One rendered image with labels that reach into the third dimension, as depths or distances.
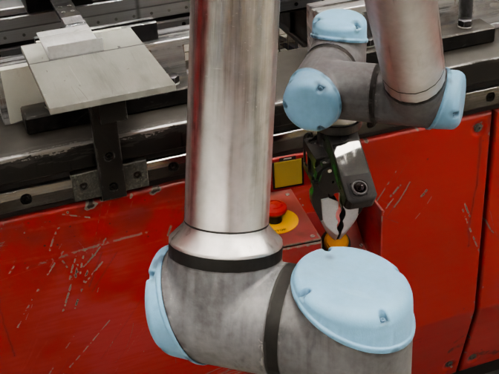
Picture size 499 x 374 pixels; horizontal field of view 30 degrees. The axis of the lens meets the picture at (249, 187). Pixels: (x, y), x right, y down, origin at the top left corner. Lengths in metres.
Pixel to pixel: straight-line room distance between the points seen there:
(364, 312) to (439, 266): 1.04
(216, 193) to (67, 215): 0.67
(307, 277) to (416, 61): 0.29
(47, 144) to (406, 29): 0.69
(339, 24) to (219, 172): 0.42
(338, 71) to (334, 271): 0.35
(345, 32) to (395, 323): 0.49
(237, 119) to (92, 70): 0.57
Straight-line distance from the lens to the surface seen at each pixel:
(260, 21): 0.87
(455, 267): 1.92
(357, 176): 1.31
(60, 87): 1.36
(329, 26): 1.25
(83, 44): 1.47
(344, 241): 1.46
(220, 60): 0.87
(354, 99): 1.16
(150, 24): 1.58
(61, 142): 1.49
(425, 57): 1.05
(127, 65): 1.41
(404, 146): 1.71
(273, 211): 1.38
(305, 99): 1.16
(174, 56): 1.59
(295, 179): 1.48
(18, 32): 1.80
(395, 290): 0.89
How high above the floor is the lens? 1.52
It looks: 30 degrees down
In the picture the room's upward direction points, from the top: 3 degrees counter-clockwise
